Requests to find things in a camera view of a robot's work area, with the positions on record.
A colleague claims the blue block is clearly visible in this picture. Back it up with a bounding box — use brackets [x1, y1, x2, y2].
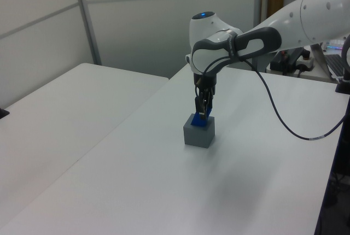
[190, 105, 213, 128]

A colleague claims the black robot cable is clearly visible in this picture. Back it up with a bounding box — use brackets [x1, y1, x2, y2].
[194, 55, 347, 140]

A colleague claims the grey partition post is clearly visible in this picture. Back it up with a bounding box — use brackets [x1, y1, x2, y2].
[71, 0, 102, 66]

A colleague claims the black camera stand pole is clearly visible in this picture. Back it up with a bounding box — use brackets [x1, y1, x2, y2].
[313, 34, 350, 235]

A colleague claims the brown cardboard box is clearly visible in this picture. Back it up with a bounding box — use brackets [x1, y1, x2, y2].
[266, 0, 285, 20]

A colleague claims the black power supply box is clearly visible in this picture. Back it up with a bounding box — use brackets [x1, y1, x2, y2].
[270, 48, 305, 76]

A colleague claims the silver laptop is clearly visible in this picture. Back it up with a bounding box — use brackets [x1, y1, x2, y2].
[310, 43, 350, 79]

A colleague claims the grey hollow cuboid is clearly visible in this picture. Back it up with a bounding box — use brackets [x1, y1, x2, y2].
[183, 114, 217, 149]

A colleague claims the white power strip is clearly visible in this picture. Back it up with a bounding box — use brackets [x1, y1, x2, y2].
[295, 50, 314, 72]

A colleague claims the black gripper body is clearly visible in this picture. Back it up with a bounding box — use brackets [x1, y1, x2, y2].
[192, 73, 218, 96]

